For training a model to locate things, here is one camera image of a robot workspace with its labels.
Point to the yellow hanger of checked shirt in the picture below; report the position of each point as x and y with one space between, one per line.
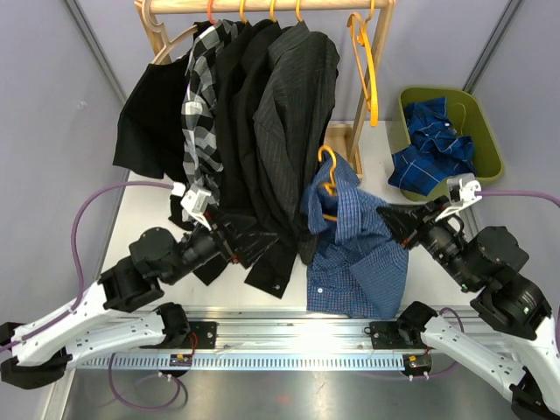
329 186

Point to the wooden clothes rack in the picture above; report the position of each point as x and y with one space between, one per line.
368 27

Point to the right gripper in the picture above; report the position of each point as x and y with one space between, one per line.
410 223

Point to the dark pinstripe shirt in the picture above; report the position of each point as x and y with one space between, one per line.
291 120

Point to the dark blue plaid shirt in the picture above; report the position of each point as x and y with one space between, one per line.
436 151

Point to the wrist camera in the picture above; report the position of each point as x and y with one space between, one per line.
189 206
463 191

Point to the yellow hanger hook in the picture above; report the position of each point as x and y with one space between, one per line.
242 12
298 11
272 11

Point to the light blue checked shirt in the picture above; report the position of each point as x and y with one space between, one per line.
358 269

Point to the black t-shirt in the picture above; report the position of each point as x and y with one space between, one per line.
150 139

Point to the orange hanger hook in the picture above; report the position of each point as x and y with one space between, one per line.
210 12

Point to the black long sleeve shirt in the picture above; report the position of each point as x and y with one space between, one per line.
242 73

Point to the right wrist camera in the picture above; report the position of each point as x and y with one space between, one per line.
463 191

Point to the black white plaid shirt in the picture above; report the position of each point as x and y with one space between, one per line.
202 163

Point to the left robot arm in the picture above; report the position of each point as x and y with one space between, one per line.
42 351

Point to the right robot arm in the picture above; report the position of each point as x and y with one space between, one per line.
488 266

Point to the wooden curved hanger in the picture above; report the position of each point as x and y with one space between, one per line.
163 57

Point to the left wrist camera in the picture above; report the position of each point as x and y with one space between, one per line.
189 206

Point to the yellow hanger of blue shirt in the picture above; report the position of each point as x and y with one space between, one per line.
358 27

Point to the green plastic basket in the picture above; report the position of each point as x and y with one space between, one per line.
467 116

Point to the aluminium mounting rail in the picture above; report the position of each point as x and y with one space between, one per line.
287 340

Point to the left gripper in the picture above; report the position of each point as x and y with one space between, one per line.
248 248

